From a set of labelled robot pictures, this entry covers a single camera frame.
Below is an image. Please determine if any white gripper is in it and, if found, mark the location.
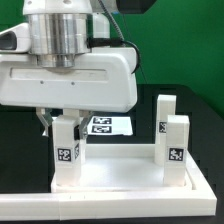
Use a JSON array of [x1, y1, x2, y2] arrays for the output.
[[0, 48, 137, 140]]

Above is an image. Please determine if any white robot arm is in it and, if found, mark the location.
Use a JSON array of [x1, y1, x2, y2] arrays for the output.
[[0, 0, 157, 140]]

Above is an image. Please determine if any fiducial marker sheet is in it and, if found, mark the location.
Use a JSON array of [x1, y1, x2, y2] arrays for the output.
[[87, 116, 133, 136]]

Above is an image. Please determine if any white L-shaped corner guide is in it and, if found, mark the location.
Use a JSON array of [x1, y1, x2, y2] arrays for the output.
[[0, 154, 217, 221]]

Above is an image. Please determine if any white desk top tray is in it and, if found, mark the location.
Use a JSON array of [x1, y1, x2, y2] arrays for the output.
[[51, 144, 192, 192]]

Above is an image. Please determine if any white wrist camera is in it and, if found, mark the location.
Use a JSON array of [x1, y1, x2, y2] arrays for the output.
[[0, 23, 31, 53]]

